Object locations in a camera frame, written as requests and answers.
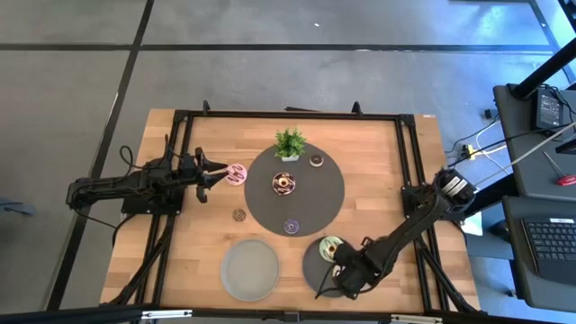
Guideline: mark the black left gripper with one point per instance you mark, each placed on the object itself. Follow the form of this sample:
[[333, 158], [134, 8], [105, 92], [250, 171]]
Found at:
[[200, 173]]

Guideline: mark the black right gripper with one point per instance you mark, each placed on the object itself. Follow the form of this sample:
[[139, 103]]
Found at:
[[355, 270]]

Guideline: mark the large pink glazed donut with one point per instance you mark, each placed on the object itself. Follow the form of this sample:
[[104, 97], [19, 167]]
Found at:
[[242, 178]]

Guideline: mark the large green glazed donut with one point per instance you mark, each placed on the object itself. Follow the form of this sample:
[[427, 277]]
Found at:
[[325, 249]]

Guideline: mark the small brown donut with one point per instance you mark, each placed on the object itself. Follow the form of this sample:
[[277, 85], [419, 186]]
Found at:
[[235, 215]]

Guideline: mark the large chocolate sprinkle donut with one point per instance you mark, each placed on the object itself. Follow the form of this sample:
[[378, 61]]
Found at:
[[276, 185]]

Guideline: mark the small purple donut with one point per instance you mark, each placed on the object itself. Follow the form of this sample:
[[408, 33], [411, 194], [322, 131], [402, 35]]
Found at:
[[286, 227]]

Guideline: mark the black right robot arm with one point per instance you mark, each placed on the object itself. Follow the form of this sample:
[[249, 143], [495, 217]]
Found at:
[[414, 225]]

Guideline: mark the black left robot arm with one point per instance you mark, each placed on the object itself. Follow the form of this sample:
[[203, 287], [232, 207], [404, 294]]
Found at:
[[112, 184]]

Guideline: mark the dark grey round plate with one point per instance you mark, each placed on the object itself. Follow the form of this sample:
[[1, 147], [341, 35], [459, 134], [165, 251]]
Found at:
[[315, 270]]

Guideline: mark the round dark grey mat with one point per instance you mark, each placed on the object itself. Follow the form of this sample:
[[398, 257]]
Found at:
[[315, 202]]

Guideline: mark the green plant in white pot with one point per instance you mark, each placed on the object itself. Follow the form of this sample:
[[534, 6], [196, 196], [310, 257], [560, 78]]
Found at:
[[289, 144]]

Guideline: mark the light grey round plate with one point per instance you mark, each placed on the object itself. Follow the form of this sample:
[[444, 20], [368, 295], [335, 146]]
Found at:
[[250, 270]]

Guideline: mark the black beam with silver brackets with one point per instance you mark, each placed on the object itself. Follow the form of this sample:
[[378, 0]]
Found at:
[[180, 313]]

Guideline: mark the yellow power plug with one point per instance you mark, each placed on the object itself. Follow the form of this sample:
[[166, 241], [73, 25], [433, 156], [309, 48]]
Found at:
[[470, 150]]

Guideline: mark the black keyboard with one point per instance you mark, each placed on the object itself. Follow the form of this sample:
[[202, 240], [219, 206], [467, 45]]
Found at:
[[553, 245]]

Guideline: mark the black side desk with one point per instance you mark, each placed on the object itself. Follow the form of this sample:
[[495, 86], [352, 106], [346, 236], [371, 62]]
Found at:
[[517, 148]]

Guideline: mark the thin grey rod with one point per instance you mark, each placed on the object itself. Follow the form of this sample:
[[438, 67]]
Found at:
[[526, 153]]

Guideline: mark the black diagonal pole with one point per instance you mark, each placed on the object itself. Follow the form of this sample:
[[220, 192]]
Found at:
[[544, 72]]

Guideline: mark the black aluminium table frame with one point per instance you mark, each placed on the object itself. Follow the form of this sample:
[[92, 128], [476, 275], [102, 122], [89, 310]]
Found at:
[[292, 114]]

